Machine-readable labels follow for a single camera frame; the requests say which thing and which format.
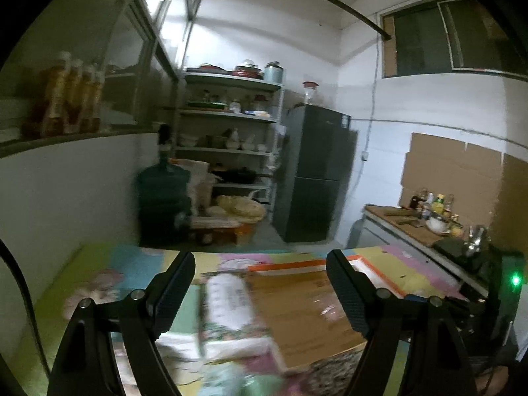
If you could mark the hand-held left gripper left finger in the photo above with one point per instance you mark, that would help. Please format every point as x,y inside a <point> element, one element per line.
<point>173,293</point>

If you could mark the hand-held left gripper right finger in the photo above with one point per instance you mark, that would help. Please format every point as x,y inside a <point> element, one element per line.
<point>346,293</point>

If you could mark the floral tissue pack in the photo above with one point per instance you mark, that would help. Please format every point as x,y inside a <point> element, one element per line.
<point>227,301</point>

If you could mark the cardboard box with orange rim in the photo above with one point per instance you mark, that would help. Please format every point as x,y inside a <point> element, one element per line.
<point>297,317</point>

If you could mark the pale green soft pack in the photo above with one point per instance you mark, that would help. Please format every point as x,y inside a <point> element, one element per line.
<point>231,381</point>

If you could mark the steel kettle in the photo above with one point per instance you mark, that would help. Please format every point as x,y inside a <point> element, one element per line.
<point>476,239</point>

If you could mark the orange stool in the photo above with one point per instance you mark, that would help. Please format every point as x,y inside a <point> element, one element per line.
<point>222,233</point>

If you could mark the black stove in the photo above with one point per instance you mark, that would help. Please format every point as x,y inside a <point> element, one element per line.
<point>449,249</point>

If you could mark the kitchen counter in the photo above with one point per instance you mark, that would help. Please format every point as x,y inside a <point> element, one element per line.
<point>412,231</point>

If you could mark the white bowl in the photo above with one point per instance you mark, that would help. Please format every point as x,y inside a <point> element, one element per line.
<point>437,225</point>

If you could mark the yellow woven basket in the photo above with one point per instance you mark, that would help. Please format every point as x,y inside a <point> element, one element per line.
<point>239,208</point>

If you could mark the white sack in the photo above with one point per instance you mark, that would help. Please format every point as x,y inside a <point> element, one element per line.
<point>201,185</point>

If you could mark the group of condiment bottles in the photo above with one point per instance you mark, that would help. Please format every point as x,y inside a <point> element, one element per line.
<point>439,204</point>

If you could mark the dark grey fridge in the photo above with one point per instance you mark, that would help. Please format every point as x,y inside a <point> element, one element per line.
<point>313,173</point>

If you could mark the black wok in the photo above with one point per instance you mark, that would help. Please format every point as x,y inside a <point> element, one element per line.
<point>235,175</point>

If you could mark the black water jug pump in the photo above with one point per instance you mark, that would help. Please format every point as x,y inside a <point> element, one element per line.
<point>165,140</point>

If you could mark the row of white bowls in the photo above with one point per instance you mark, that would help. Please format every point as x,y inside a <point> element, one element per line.
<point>231,144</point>

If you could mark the white metal shelf rack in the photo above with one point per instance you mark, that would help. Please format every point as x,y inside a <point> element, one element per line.
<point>231,117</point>

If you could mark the glass jar with red lid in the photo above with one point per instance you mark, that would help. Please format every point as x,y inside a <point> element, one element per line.
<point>310,95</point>

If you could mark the amber bottle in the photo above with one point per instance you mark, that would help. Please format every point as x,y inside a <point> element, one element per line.
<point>53,90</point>
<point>74,95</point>
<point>88,99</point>

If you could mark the red plate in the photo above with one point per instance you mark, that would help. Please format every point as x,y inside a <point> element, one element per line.
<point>205,68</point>

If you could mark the teal pot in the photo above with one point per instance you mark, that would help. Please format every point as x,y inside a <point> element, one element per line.
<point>273,74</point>

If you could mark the red pot with lid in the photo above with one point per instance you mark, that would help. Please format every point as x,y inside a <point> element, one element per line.
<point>247,70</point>

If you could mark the sliding glass window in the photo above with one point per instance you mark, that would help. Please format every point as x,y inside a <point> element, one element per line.
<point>132,49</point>

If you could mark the dark ceiling pipe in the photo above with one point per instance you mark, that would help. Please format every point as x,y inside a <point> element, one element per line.
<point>330,0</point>

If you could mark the cardboard sheets on wall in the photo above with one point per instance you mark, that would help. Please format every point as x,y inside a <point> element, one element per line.
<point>445,173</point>

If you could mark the dark wall window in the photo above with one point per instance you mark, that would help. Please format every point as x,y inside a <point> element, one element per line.
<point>416,41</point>

